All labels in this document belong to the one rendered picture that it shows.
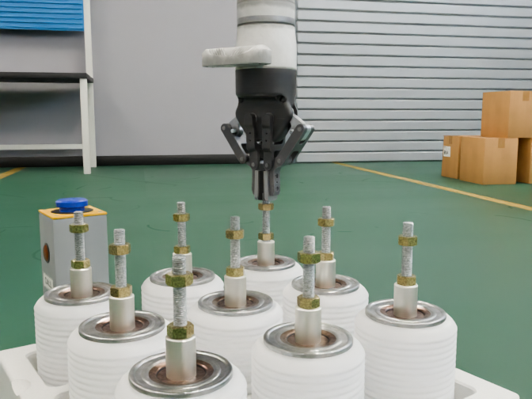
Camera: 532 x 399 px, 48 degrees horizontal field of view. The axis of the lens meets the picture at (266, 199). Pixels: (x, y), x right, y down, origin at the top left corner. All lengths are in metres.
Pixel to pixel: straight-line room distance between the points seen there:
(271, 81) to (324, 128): 4.92
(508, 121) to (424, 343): 3.61
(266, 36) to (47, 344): 0.41
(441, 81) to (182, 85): 2.49
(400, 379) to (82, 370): 0.27
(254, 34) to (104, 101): 4.78
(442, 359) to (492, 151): 3.54
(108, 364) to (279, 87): 0.37
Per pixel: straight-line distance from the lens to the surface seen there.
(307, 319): 0.50
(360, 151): 5.76
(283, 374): 0.48
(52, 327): 0.63
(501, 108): 4.18
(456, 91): 6.16
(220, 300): 0.61
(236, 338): 0.57
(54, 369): 0.65
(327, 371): 0.48
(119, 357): 0.52
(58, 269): 0.80
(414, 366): 0.56
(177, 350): 0.44
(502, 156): 4.11
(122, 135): 5.46
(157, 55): 5.49
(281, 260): 0.77
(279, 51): 0.71
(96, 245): 0.80
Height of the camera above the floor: 0.44
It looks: 8 degrees down
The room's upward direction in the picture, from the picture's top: straight up
